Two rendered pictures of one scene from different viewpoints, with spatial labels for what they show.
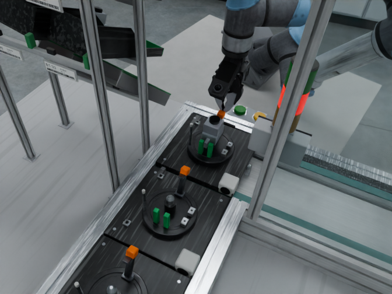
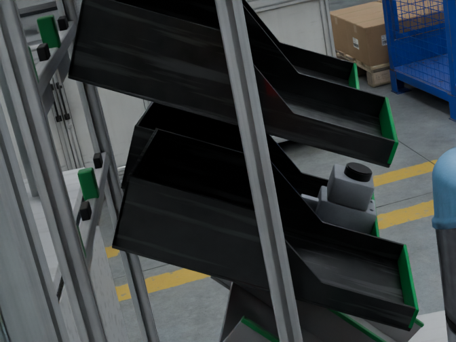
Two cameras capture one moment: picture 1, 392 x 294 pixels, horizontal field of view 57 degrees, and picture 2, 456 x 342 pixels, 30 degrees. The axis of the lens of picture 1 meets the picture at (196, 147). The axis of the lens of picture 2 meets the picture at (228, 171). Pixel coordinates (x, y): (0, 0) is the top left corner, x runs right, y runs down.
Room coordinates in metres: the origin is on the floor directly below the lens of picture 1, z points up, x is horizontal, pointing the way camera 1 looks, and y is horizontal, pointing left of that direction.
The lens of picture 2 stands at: (0.51, -0.45, 1.61)
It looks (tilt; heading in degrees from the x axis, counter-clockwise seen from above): 20 degrees down; 69
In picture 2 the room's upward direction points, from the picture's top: 11 degrees counter-clockwise
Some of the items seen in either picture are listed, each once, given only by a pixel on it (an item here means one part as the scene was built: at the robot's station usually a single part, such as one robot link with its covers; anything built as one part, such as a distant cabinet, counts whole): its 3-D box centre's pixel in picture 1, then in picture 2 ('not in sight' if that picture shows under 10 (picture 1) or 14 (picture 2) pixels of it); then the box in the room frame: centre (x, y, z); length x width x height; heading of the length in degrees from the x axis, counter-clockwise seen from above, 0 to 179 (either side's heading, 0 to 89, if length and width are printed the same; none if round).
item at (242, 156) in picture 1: (210, 151); not in sight; (0.73, -0.04, 0.96); 0.24 x 0.24 x 0.02; 69
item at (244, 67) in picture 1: (233, 65); not in sight; (0.82, -0.08, 1.21); 0.09 x 0.08 x 0.12; 159
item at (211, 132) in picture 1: (212, 129); not in sight; (0.73, -0.04, 1.06); 0.08 x 0.04 x 0.07; 159
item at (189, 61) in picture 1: (249, 83); not in sight; (1.24, -0.20, 0.84); 0.90 x 0.70 x 0.03; 58
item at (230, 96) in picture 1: (233, 98); not in sight; (0.82, -0.09, 1.11); 0.06 x 0.03 x 0.09; 159
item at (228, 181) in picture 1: (228, 185); not in sight; (0.61, -0.10, 0.97); 0.05 x 0.05 x 0.04; 69
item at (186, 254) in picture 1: (170, 205); not in sight; (0.50, 0.05, 1.01); 0.24 x 0.24 x 0.13; 69
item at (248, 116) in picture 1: (257, 124); not in sight; (0.90, -0.20, 0.93); 0.21 x 0.07 x 0.06; 69
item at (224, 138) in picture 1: (210, 146); not in sight; (0.73, -0.04, 0.98); 0.14 x 0.14 x 0.02
